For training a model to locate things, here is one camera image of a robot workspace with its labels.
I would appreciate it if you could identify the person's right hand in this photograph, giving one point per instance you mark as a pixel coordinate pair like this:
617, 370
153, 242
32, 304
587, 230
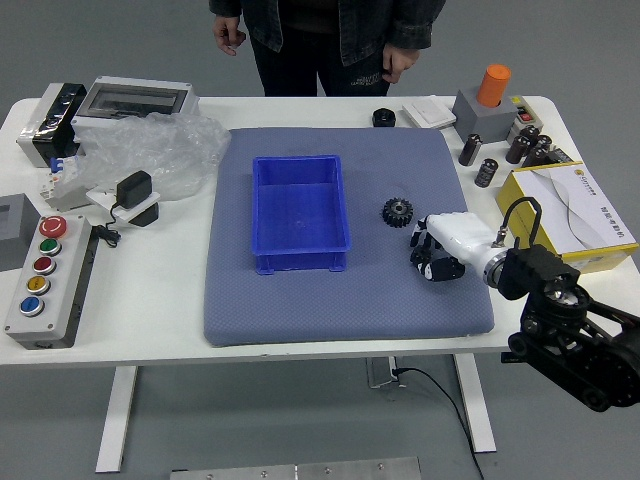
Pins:
227, 32

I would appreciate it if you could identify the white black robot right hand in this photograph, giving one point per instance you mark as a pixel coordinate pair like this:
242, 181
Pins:
455, 235

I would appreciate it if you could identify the person's left hand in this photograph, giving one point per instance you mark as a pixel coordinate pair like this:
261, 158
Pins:
400, 62

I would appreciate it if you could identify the big black gear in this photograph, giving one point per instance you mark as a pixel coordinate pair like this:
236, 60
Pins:
398, 213

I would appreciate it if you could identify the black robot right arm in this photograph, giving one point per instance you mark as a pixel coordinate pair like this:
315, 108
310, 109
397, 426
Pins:
540, 270

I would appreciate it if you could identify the grey distribution box clear cover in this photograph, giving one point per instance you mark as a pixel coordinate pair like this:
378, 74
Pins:
135, 97

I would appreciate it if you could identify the grey under-table power box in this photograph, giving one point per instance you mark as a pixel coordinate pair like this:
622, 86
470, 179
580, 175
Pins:
382, 372

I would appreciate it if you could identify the blue plastic box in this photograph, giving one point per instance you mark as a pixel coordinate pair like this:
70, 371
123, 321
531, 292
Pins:
300, 220

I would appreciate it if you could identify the grey square box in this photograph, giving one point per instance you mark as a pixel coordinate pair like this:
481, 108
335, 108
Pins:
15, 230

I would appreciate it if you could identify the grey push button control box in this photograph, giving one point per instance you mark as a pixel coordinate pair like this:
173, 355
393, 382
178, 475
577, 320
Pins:
50, 285

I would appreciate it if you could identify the black round knob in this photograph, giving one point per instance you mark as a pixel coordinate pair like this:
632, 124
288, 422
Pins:
383, 118

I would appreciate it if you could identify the dark cylindrical capacitor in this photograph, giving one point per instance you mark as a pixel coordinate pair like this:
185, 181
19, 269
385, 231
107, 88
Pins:
530, 134
487, 172
544, 142
517, 149
470, 149
535, 156

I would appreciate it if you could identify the person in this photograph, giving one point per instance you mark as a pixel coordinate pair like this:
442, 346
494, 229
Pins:
320, 40

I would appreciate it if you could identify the orange cylinder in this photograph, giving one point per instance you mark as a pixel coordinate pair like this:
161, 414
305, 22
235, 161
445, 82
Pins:
493, 85

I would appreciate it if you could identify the grey block holder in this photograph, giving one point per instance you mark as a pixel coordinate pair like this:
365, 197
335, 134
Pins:
487, 120

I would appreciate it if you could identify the clear plastic bag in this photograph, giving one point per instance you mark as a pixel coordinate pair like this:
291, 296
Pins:
165, 145

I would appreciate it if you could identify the blue-grey padded mat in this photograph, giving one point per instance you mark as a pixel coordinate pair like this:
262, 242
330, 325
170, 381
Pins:
350, 310

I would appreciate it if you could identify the small black component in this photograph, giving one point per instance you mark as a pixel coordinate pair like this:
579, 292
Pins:
561, 156

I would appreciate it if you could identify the yellow and white carton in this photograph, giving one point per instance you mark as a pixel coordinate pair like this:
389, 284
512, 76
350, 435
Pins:
585, 210

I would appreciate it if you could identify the black table control panel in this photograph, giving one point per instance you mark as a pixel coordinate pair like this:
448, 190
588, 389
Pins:
507, 358

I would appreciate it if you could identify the white table leg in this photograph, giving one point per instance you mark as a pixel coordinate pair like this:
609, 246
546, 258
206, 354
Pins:
475, 405
117, 415

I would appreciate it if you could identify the black power adapter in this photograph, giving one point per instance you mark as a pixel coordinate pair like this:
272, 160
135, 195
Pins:
134, 189

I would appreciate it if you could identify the white and black socket block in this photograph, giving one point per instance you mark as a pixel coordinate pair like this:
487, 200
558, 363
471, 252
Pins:
145, 212

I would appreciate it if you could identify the white circuit breaker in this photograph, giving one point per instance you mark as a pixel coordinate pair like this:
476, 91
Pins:
62, 187

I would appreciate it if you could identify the silver metal plate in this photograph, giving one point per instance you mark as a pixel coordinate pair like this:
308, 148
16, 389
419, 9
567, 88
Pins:
295, 471

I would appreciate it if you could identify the white wall switch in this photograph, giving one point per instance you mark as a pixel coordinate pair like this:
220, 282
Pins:
429, 112

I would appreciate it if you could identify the white switch with red button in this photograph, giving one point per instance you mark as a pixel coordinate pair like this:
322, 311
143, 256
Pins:
525, 112

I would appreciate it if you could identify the black and grey switch box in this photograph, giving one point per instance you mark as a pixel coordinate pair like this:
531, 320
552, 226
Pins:
50, 125

